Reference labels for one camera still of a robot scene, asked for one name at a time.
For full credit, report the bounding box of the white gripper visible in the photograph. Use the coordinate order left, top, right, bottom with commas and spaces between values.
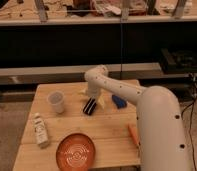
83, 75, 101, 115

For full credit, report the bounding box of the orange ribbed plate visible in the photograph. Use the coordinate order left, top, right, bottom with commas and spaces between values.
56, 133, 96, 171

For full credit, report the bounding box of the black box on shelf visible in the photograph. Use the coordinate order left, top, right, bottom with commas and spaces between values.
159, 48, 197, 74

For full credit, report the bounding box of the white plastic bottle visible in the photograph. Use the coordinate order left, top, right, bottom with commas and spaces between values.
33, 113, 49, 148

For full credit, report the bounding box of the orange carrot toy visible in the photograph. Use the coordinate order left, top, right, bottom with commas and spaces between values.
128, 124, 139, 147

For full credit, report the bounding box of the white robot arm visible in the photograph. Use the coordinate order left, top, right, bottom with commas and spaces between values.
84, 65, 192, 171

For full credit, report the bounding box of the blue eraser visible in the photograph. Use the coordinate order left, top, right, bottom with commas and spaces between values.
112, 95, 127, 109

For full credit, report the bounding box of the black cable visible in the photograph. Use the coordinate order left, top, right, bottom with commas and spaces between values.
119, 16, 124, 80

